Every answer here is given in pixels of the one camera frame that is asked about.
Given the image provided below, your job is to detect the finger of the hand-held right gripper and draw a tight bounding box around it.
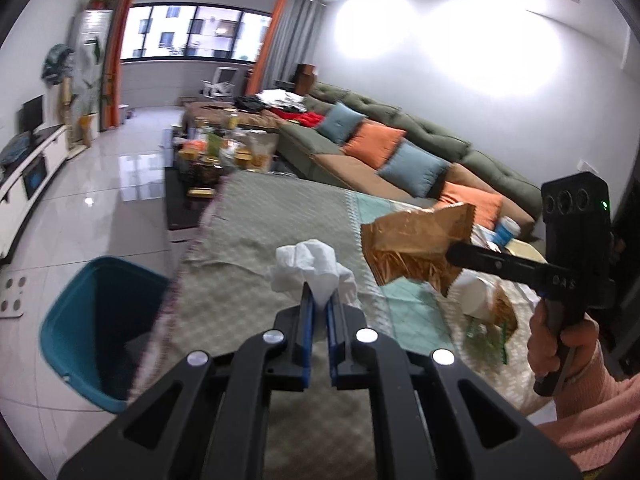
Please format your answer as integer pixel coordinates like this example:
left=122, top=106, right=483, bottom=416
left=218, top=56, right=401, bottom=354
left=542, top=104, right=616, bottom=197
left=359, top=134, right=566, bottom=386
left=446, top=242, right=551, bottom=288

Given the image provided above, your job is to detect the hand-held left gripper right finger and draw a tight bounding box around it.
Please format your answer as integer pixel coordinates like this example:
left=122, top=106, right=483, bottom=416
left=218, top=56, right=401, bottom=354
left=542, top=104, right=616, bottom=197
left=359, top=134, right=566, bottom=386
left=324, top=292, right=583, bottom=480

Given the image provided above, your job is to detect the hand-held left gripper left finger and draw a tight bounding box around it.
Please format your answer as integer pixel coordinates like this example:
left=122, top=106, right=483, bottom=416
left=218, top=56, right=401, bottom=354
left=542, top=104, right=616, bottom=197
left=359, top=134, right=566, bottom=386
left=57, top=282, right=316, bottom=480

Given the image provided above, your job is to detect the white paper cup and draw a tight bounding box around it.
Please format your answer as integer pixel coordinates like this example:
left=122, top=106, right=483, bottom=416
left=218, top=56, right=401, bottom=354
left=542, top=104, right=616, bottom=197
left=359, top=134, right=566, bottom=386
left=457, top=274, right=501, bottom=321

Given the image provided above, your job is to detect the white tissue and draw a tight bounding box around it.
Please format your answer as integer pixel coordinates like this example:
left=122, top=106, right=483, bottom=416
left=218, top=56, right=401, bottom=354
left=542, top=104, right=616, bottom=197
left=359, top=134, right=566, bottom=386
left=270, top=239, right=360, bottom=308

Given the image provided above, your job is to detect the brown snack packet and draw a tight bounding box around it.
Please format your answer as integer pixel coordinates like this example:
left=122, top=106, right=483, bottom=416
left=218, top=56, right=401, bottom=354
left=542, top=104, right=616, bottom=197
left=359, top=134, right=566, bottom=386
left=360, top=202, right=476, bottom=297

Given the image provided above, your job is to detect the green snack packet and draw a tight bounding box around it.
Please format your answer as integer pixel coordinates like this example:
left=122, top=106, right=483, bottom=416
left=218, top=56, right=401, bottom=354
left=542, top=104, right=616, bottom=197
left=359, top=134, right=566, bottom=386
left=466, top=321, right=511, bottom=367

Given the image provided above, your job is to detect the teal plastic bin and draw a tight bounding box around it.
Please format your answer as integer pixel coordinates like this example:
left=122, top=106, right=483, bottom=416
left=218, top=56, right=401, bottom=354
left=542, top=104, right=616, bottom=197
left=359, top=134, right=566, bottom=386
left=39, top=256, right=171, bottom=415

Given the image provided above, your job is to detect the person's right hand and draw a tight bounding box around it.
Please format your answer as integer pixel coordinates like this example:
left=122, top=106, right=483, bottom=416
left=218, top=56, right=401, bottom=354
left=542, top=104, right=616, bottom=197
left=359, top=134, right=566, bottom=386
left=527, top=304, right=601, bottom=382

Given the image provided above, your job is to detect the crumpled clear wrapper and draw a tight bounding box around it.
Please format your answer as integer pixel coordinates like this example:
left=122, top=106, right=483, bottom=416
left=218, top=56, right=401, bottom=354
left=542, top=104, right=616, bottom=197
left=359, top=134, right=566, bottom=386
left=470, top=224, right=503, bottom=253

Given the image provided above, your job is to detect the pale yellow round object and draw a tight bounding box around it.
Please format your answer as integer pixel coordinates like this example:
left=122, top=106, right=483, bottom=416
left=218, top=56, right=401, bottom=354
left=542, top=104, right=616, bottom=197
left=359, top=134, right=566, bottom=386
left=502, top=240, right=548, bottom=264

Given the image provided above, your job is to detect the small orange pillow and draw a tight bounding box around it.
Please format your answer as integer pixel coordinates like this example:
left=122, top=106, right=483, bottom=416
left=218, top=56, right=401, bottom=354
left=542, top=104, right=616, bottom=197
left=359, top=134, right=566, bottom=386
left=434, top=181, right=503, bottom=231

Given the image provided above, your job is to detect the orange snack packet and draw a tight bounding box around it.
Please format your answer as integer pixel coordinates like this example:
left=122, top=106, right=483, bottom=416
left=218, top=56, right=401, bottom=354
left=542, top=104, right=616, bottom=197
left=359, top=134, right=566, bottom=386
left=492, top=287, right=519, bottom=343

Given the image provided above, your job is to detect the green patterned tablecloth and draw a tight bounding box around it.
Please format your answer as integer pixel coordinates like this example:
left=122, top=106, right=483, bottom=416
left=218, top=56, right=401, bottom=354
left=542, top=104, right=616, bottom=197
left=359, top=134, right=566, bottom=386
left=127, top=172, right=546, bottom=480

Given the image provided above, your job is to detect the large blue pillow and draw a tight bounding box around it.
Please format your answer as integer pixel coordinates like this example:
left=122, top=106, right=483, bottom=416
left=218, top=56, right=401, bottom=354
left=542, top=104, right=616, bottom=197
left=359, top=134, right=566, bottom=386
left=377, top=141, right=451, bottom=198

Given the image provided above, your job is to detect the green sofa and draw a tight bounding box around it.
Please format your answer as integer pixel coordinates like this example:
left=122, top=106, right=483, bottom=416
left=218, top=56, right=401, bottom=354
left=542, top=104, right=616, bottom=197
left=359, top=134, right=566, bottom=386
left=277, top=81, right=543, bottom=241

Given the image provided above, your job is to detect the brown sofa seat cover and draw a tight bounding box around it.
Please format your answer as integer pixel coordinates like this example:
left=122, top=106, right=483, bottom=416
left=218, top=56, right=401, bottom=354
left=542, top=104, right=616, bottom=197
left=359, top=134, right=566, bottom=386
left=312, top=152, right=536, bottom=231

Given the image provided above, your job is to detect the large orange pillow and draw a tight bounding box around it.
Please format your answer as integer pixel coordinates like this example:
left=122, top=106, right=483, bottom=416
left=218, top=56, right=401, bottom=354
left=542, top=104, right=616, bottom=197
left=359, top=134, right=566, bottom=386
left=342, top=121, right=407, bottom=170

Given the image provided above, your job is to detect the black coffee table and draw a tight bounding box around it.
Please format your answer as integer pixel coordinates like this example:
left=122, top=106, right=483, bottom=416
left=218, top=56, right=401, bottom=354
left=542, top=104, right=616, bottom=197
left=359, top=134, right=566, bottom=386
left=164, top=125, right=281, bottom=231

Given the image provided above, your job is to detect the clear bag of yellow snacks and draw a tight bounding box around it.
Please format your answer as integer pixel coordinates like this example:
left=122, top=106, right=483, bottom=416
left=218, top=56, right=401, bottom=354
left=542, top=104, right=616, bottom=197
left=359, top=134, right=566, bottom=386
left=247, top=132, right=278, bottom=173

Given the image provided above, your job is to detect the dark glass jar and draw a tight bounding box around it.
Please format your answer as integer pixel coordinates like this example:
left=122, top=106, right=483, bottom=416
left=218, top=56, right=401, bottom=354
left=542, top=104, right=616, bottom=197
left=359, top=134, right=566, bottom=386
left=192, top=157, right=221, bottom=183

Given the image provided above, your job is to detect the red cloth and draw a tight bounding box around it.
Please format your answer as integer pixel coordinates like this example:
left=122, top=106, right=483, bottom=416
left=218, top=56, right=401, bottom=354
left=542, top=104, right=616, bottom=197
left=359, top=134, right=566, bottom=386
left=292, top=110, right=326, bottom=131

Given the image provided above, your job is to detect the small blue pillow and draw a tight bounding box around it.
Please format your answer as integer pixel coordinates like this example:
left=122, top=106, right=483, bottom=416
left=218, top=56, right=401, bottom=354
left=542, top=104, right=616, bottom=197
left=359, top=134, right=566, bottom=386
left=316, top=102, right=368, bottom=145

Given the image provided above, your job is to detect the brown blanket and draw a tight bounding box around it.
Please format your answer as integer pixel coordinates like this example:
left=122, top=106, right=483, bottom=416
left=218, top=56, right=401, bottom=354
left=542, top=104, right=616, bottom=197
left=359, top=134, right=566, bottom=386
left=182, top=101, right=286, bottom=132

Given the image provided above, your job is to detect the pile of clothes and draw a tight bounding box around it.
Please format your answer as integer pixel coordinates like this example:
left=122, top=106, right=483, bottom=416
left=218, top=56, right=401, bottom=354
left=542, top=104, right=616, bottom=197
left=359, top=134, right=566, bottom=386
left=235, top=89, right=308, bottom=113

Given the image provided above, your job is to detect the dark wooden cabinet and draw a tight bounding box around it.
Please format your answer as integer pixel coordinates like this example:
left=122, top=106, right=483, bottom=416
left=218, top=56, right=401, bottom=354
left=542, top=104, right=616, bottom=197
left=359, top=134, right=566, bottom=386
left=295, top=63, right=318, bottom=93

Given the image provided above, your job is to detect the white office chair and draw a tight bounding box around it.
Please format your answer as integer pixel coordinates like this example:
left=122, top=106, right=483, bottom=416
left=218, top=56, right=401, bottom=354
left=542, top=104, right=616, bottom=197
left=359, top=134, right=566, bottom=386
left=201, top=66, right=238, bottom=98

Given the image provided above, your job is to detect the orange curtain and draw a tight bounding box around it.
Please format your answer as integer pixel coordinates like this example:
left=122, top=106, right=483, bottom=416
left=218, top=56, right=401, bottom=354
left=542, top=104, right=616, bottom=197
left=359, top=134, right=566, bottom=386
left=246, top=0, right=291, bottom=96
left=102, top=0, right=138, bottom=131

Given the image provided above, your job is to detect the grey curtain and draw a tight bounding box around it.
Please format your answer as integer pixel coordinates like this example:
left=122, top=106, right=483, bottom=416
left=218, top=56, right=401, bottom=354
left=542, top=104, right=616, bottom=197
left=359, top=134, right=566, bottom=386
left=260, top=0, right=326, bottom=96

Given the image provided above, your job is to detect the leafy plant in yellow vase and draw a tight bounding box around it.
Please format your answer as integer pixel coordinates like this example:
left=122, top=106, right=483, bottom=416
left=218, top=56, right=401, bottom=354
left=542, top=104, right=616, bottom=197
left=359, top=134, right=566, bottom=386
left=75, top=42, right=118, bottom=147

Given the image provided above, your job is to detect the white body scale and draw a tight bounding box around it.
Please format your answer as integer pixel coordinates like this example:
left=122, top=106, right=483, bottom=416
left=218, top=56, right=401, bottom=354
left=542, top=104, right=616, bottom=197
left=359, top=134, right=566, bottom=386
left=0, top=275, right=28, bottom=318

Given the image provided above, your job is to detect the large window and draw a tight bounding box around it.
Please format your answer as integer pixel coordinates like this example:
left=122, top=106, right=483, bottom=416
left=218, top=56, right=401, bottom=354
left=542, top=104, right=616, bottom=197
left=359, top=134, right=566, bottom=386
left=120, top=4, right=273, bottom=63

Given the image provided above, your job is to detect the white tv cabinet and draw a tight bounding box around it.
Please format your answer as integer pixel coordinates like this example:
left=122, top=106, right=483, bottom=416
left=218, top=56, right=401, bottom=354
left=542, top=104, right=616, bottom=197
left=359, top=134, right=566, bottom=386
left=0, top=125, right=68, bottom=261

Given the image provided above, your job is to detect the woven floor stand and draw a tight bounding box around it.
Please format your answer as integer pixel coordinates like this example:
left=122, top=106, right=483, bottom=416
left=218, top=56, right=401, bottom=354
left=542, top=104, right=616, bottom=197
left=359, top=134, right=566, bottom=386
left=59, top=77, right=73, bottom=126

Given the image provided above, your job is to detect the blue patterned pouch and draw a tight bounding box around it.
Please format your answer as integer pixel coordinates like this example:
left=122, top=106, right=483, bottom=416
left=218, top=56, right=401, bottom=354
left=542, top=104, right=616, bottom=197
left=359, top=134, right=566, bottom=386
left=0, top=132, right=32, bottom=166

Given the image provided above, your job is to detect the black monitor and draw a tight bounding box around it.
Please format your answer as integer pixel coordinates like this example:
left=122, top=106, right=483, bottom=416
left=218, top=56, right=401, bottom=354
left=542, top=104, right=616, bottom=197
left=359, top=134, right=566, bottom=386
left=20, top=95, right=45, bottom=133

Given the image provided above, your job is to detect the white standing air conditioner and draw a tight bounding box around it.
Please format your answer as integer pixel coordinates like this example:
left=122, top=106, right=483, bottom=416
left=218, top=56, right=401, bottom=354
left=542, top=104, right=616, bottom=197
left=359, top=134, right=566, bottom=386
left=70, top=8, right=113, bottom=148

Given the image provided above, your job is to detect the grey teal draped cloth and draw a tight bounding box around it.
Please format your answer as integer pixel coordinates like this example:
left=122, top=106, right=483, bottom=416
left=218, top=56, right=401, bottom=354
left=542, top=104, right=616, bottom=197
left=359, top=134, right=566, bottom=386
left=42, top=44, right=76, bottom=86

